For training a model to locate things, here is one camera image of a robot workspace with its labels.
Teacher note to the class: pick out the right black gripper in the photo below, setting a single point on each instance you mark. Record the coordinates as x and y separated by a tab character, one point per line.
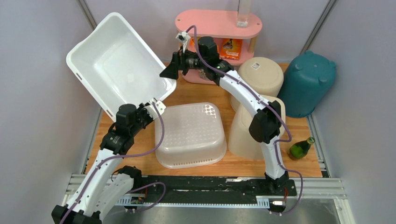
179	63

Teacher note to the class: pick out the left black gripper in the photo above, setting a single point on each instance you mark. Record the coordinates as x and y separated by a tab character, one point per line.
140	109

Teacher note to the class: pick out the white square plastic bin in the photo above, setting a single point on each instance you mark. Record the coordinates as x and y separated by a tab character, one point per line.
117	67

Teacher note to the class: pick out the white perforated basket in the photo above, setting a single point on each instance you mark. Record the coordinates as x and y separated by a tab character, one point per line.
190	135

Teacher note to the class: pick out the beige round bucket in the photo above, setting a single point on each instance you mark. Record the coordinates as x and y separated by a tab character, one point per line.
264	75

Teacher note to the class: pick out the beige square waste bin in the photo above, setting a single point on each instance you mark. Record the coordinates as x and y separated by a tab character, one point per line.
240	141

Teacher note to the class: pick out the teal plastic bucket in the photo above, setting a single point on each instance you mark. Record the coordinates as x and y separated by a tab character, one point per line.
307	79

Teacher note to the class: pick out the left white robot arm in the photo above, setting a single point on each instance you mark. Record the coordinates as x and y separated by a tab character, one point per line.
93	200

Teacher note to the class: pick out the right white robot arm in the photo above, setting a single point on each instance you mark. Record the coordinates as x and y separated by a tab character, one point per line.
266	118

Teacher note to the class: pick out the orange snack box right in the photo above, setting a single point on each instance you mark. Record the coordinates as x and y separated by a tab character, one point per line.
230	48

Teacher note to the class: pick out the pink three-tier shelf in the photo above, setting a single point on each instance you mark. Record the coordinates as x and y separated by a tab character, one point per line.
221	24

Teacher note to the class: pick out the clear glass bottle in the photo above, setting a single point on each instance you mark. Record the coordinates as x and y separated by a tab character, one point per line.
243	12

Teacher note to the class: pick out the green bottle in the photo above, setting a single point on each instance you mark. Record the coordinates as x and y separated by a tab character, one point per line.
300	149

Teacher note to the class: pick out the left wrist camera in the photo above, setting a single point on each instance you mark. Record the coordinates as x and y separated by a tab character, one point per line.
156	108

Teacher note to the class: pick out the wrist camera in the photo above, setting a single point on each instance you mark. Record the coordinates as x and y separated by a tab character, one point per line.
184	38
156	108

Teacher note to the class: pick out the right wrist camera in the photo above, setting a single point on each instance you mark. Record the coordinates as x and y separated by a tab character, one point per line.
184	38

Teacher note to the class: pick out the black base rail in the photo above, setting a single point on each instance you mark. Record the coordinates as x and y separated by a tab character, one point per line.
207	192

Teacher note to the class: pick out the aluminium frame rail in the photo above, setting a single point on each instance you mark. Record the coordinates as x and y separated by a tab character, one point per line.
309	188

